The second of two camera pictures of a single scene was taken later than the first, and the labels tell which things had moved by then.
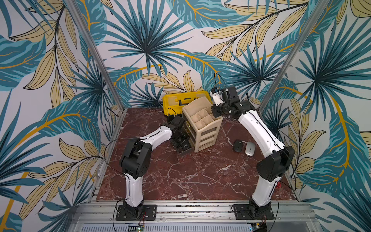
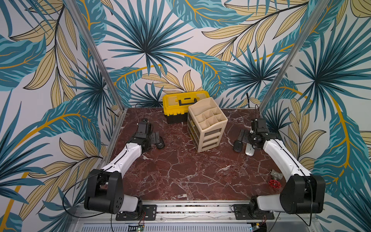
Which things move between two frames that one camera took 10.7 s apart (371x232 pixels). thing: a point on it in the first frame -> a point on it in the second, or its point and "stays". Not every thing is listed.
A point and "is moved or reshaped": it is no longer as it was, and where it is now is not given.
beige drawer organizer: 201,125 is moved or reshaped
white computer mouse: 250,148 stays
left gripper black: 184,134 -> 154,138
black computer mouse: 238,145 stays
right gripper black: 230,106 -> 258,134
